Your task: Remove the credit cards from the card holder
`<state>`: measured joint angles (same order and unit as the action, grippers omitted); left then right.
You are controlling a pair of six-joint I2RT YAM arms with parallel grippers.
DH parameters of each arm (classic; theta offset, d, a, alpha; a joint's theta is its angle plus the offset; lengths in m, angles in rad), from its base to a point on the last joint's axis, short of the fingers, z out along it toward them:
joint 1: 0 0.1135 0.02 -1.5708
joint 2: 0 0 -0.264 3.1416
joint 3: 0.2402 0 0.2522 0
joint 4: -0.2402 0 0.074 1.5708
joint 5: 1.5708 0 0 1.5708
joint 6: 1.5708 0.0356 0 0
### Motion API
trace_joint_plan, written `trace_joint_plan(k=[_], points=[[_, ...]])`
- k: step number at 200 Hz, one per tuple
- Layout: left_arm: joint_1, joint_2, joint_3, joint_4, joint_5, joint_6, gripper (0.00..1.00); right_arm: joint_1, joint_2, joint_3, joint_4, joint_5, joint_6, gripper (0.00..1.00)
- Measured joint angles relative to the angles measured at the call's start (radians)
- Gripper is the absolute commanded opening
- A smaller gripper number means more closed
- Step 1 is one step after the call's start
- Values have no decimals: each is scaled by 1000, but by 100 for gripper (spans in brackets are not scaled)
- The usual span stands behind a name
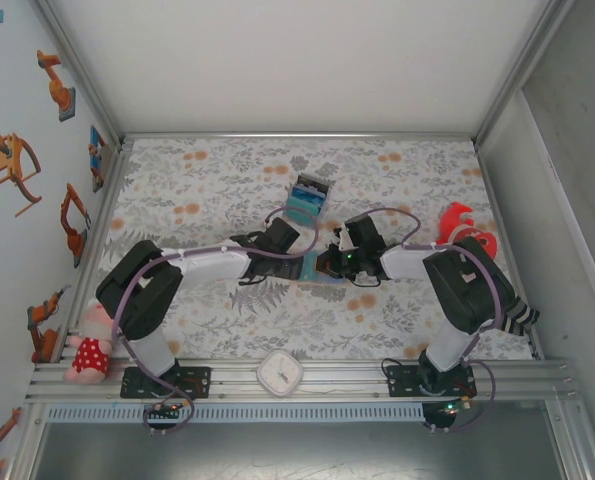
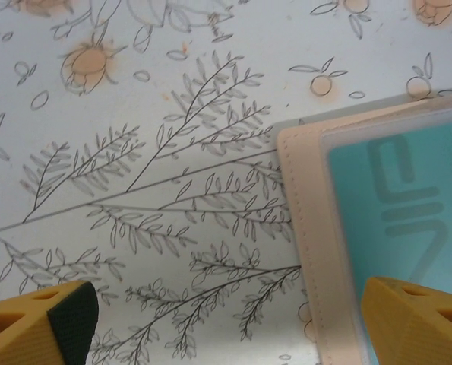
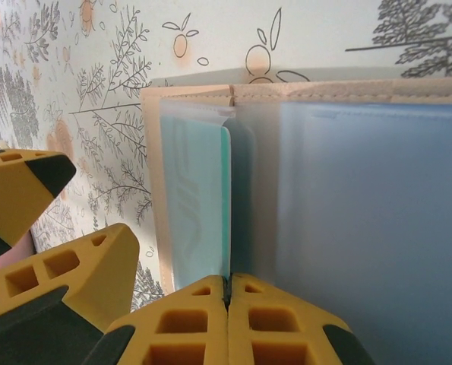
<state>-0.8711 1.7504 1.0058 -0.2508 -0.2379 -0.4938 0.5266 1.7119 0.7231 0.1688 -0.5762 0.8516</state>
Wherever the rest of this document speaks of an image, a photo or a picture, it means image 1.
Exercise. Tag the beige card holder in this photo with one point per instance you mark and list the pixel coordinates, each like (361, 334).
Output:
(309, 267)

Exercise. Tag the light teal credit card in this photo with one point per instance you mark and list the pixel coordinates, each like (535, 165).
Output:
(298, 215)

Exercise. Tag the dark blue credit card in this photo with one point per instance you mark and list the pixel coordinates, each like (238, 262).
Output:
(307, 191)

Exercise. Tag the black credit card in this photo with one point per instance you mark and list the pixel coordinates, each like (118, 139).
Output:
(314, 182)

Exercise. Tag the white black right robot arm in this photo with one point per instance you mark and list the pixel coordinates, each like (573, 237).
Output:
(407, 260)

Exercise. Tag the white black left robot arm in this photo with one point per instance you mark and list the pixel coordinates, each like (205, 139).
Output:
(202, 257)

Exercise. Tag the floral tablecloth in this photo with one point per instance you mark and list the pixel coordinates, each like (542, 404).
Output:
(227, 325)

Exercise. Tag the red fish toy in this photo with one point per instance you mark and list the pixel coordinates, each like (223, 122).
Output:
(457, 217)

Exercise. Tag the white square clock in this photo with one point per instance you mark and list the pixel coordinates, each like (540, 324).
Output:
(279, 372)

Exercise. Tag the striped sock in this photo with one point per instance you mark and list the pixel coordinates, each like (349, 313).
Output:
(519, 317)

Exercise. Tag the small circuit board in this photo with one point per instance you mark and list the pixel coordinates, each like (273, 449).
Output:
(452, 407)
(167, 410)

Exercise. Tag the pink pig plush toy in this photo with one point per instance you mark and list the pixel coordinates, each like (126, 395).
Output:
(89, 355)

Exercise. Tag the wide aluminium frame rail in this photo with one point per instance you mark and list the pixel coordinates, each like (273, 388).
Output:
(342, 375)

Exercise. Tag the thin aluminium frame rail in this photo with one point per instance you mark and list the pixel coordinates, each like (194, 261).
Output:
(297, 136)

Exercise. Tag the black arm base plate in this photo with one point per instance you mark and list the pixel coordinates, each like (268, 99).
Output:
(399, 380)
(197, 382)

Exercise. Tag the aluminium side rail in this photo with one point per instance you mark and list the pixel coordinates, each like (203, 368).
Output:
(102, 235)

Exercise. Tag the blue orange wall figure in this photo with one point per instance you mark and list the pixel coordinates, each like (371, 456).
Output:
(95, 145)

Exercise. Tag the aluminium frame post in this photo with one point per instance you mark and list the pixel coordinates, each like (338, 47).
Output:
(77, 65)
(522, 65)

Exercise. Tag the orange curved gripper wall figure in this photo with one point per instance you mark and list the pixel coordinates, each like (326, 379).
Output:
(7, 160)

